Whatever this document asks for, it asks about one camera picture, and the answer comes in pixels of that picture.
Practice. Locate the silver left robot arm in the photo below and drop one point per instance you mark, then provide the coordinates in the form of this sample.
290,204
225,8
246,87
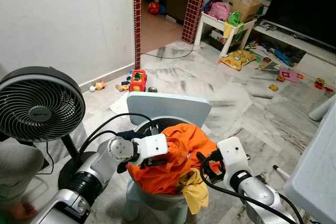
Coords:
94,177

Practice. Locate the black floor fan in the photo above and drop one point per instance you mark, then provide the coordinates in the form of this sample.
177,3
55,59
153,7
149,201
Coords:
39,106

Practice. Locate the pink backpack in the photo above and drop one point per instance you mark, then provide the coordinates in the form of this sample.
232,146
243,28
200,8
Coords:
219,11

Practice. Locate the small toy figure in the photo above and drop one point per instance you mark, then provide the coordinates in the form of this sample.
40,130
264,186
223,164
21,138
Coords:
98,86

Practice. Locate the pink flat toy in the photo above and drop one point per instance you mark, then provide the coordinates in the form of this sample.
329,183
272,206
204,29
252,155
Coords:
290,75

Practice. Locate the dark navy garment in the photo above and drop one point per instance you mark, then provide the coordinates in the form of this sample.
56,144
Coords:
134,134

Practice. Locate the black television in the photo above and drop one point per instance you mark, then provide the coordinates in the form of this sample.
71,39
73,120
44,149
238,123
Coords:
310,1

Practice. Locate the brown cardboard box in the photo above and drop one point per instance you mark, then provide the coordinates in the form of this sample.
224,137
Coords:
247,3

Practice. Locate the yellow garment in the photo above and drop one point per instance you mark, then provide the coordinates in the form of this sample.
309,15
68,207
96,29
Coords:
194,192

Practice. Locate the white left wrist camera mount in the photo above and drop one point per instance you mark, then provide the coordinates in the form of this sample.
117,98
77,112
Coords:
152,146

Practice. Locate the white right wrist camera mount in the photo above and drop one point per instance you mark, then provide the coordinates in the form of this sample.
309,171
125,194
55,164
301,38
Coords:
233,156

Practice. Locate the red ball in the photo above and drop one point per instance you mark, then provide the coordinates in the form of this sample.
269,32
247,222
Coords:
154,8

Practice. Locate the wide red tiled pillar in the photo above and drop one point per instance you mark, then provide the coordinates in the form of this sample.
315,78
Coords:
195,3

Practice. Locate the small metal bowl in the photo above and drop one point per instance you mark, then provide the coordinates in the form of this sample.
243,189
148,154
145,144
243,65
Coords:
153,89

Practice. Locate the narrow red tiled wall edge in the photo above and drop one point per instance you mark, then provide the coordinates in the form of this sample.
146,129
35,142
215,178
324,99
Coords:
137,19

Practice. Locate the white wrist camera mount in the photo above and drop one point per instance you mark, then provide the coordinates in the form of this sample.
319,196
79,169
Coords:
233,156
152,146

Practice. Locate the orange shirt with round badge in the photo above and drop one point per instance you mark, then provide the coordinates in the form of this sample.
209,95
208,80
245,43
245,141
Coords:
178,150

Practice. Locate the white television console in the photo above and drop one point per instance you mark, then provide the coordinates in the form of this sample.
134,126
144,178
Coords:
315,59

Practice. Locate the small yellow towel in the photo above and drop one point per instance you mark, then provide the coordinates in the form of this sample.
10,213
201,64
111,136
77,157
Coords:
228,30

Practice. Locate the small yellow toy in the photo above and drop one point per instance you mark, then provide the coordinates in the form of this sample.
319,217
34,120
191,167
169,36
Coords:
273,87

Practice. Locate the grey round laundry basket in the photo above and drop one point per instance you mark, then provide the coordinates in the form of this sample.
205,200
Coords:
157,200

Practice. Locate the person leg grey trousers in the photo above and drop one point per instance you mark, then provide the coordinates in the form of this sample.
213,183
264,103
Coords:
18,166

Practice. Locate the red yellow toy house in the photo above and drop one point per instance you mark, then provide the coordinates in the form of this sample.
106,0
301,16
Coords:
138,81

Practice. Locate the blue toy pieces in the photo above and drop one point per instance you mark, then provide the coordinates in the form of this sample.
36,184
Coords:
124,85

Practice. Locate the light blue child chair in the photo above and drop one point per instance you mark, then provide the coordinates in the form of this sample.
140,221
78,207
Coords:
168,107

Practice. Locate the yellow patterned cushion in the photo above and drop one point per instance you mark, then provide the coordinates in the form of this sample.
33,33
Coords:
237,60

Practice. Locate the white small table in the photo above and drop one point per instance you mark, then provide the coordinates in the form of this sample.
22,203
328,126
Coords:
210,22

